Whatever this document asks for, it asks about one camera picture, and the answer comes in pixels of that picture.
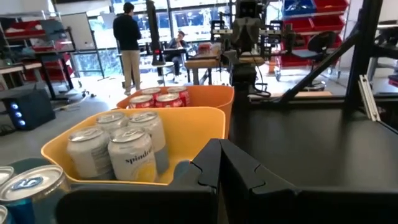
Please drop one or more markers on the blue plastic bin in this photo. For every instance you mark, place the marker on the blue plastic bin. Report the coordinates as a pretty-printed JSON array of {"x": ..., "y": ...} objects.
[{"x": 28, "y": 163}]

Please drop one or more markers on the wooden-topped desk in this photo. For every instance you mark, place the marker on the wooden-topped desk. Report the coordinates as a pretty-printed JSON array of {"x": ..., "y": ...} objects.
[{"x": 18, "y": 67}]

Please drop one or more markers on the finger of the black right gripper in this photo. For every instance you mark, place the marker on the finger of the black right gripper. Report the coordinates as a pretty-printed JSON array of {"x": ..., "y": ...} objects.
[
  {"x": 240, "y": 31},
  {"x": 255, "y": 31}
]

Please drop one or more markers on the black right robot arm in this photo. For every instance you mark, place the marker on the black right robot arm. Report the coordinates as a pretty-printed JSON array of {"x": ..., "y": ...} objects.
[{"x": 244, "y": 77}]

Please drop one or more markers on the white round stool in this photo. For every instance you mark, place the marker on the white round stool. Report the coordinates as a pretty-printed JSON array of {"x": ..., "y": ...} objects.
[{"x": 164, "y": 64}]

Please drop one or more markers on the black diagonal frame strut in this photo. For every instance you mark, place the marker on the black diagonal frame strut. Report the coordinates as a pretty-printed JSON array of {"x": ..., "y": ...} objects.
[{"x": 317, "y": 70}]

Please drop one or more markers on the small red container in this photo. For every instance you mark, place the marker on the small red container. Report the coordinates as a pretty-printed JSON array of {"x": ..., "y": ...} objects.
[{"x": 204, "y": 48}]

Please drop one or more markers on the silver aluminium bar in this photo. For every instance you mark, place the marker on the silver aluminium bar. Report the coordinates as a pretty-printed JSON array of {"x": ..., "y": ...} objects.
[{"x": 368, "y": 99}]

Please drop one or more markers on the white whiteboard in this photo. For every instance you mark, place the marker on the white whiteboard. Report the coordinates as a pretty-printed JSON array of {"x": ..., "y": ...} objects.
[{"x": 77, "y": 31}]

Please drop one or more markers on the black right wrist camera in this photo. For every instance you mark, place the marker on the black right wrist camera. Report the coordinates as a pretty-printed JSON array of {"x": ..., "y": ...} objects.
[{"x": 247, "y": 7}]

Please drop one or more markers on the yellow plastic bin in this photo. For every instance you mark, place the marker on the yellow plastic bin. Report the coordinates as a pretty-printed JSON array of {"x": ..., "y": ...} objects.
[{"x": 192, "y": 124}]

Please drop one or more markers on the black vertical frame post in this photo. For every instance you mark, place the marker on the black vertical frame post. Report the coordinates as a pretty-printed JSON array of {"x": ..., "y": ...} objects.
[{"x": 363, "y": 46}]

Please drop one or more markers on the dark device with blue lights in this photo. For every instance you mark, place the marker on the dark device with blue lights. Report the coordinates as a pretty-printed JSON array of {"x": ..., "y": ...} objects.
[{"x": 34, "y": 109}]

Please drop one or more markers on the red blue bin shelf rack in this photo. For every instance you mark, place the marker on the red blue bin shelf rack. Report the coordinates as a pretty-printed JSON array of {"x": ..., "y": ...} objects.
[{"x": 326, "y": 23}]

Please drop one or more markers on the person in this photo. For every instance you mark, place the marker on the person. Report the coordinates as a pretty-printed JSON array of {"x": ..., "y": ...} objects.
[
  {"x": 127, "y": 34},
  {"x": 178, "y": 43}
]

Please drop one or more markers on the black frame rail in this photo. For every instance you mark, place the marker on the black frame rail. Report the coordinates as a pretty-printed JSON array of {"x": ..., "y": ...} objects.
[{"x": 311, "y": 101}]

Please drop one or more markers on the black pole stand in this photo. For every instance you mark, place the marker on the black pole stand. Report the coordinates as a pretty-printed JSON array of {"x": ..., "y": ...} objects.
[{"x": 153, "y": 31}]

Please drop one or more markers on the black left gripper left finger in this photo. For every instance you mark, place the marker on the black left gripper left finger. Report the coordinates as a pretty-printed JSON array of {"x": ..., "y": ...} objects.
[{"x": 140, "y": 205}]

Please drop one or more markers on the orange plastic bin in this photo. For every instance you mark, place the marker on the orange plastic bin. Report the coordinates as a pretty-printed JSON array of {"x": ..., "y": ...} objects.
[{"x": 211, "y": 96}]

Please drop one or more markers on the black office chair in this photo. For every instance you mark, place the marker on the black office chair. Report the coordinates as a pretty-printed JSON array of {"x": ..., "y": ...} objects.
[{"x": 320, "y": 43}]

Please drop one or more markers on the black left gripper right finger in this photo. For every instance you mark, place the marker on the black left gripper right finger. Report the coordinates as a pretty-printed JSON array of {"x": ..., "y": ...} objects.
[{"x": 295, "y": 208}]

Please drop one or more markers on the black-legged table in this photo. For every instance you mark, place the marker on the black-legged table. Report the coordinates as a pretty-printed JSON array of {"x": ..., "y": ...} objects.
[{"x": 46, "y": 71}]

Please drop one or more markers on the wooden workbench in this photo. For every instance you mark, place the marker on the wooden workbench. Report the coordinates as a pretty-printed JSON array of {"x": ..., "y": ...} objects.
[{"x": 202, "y": 60}]

